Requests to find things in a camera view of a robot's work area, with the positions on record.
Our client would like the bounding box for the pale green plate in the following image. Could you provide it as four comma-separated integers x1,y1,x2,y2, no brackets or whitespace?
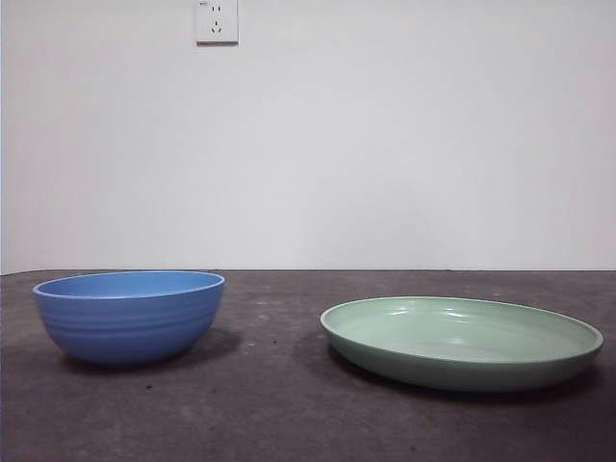
320,295,604,394

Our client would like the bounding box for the blue ribbed bowl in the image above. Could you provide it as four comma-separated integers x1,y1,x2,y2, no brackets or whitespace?
32,269,226,370

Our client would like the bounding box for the white wall socket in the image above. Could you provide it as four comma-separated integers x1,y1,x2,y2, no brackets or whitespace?
194,0,240,47

